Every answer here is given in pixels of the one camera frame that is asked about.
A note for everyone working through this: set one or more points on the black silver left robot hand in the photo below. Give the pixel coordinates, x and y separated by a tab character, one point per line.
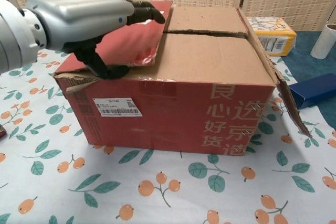
78	16

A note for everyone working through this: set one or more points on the red cardboard box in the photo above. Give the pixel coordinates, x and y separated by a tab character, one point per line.
183	98

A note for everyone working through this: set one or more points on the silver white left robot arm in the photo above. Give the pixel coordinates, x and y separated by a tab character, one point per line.
15	37

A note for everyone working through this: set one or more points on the white cardboard tube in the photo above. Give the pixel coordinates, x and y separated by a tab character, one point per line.
324	41

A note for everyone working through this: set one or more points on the small dark blue box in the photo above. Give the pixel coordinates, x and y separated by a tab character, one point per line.
315	91

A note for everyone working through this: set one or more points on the floral print tablecloth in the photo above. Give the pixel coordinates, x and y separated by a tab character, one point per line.
157	187

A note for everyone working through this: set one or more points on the yellow cartoon tissue pack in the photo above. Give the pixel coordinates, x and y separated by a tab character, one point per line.
275	37

